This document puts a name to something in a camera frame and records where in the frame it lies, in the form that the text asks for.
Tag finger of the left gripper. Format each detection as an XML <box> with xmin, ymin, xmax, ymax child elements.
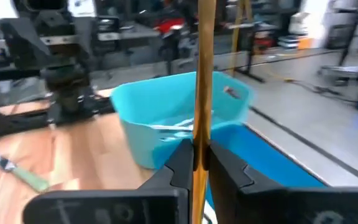
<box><xmin>0</xmin><ymin>17</ymin><xmax>51</xmax><ymax>68</ymax></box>

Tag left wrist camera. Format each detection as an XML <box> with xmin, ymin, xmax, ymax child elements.
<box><xmin>12</xmin><ymin>0</ymin><xmax>70</xmax><ymax>13</ymax></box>

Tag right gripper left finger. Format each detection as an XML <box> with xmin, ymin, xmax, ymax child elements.
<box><xmin>23</xmin><ymin>139</ymin><xmax>195</xmax><ymax>224</ymax></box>

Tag light-blue-handled knife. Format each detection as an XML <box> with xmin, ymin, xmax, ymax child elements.
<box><xmin>149</xmin><ymin>123</ymin><xmax>195</xmax><ymax>132</ymax></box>

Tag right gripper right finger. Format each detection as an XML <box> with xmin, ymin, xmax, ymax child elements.
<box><xmin>209</xmin><ymin>141</ymin><xmax>358</xmax><ymax>224</ymax></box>

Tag yellow power cable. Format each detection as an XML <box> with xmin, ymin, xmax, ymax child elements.
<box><xmin>231</xmin><ymin>0</ymin><xmax>295</xmax><ymax>83</ymax></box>

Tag green plastic bin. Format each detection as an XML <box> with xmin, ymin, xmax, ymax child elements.
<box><xmin>109</xmin><ymin>71</ymin><xmax>255</xmax><ymax>170</ymax></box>

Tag black aluminium table frame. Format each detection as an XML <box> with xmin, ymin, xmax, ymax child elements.
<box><xmin>0</xmin><ymin>96</ymin><xmax>114</xmax><ymax>141</ymax></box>

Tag wooden-handled silverware piece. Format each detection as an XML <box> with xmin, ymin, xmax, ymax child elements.
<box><xmin>192</xmin><ymin>0</ymin><xmax>217</xmax><ymax>224</ymax></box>

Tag red equipment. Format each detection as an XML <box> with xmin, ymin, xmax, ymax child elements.
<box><xmin>153</xmin><ymin>17</ymin><xmax>186</xmax><ymax>35</ymax></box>

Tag blue plastic tray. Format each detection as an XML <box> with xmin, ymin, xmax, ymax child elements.
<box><xmin>205</xmin><ymin>123</ymin><xmax>328</xmax><ymax>210</ymax></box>

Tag utensils on wooden table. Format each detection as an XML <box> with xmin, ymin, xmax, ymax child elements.
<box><xmin>0</xmin><ymin>150</ymin><xmax>51</xmax><ymax>194</ymax></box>

